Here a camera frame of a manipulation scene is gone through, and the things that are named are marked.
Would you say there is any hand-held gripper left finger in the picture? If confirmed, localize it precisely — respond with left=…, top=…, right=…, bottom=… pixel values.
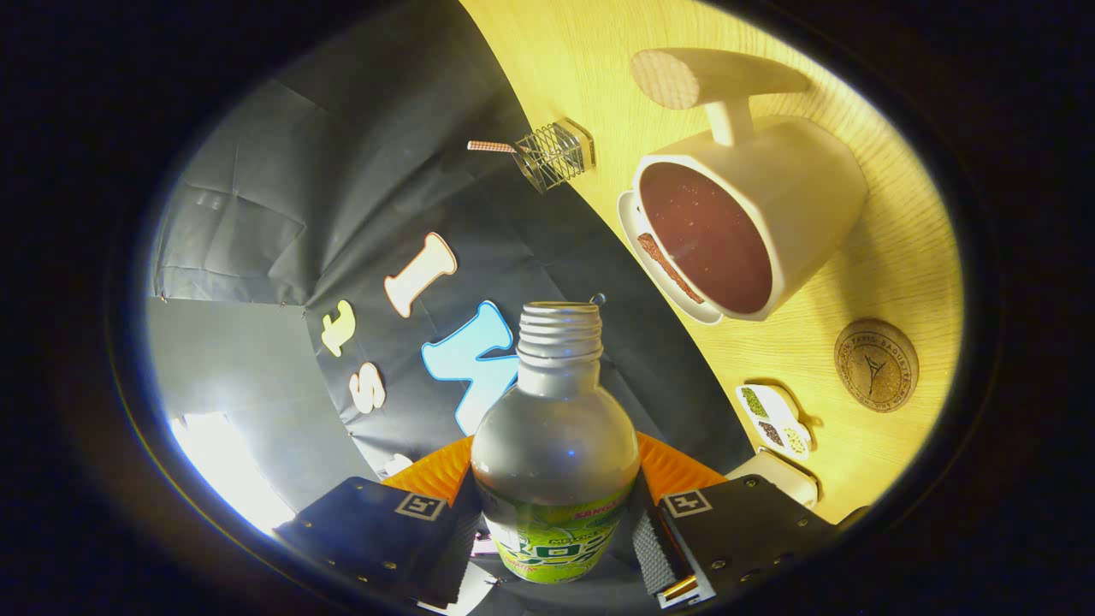
left=274, top=435, right=485, bottom=610

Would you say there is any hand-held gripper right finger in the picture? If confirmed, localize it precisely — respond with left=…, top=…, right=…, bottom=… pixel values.
left=631, top=432, right=869, bottom=610

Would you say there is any silver green-label juice bottle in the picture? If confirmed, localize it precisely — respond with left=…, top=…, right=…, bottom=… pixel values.
left=471, top=301, right=641, bottom=585

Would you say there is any round cork coaster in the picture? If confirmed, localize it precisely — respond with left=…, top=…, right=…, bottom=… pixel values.
left=835, top=319, right=920, bottom=413

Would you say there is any white cup with wooden handle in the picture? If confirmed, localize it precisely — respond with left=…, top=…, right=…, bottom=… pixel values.
left=630, top=47, right=869, bottom=323

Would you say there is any white toaster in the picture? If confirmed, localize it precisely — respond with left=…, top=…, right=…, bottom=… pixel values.
left=725, top=451, right=820, bottom=507

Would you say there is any white divided dish with beans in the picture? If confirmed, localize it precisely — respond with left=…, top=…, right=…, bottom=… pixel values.
left=736, top=383, right=812, bottom=461

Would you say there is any brown meat piece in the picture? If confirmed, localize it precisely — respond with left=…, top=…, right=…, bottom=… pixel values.
left=637, top=233, right=705, bottom=305

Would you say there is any wooden table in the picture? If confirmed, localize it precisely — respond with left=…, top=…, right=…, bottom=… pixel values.
left=458, top=0, right=966, bottom=524

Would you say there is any white round plate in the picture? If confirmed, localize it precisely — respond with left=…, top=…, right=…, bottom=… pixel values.
left=618, top=190, right=724, bottom=326

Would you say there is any black backdrop cloth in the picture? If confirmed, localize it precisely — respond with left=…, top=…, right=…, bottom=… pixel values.
left=150, top=0, right=754, bottom=523

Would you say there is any small wire basket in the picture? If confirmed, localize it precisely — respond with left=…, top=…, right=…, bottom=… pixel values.
left=513, top=120, right=595, bottom=193

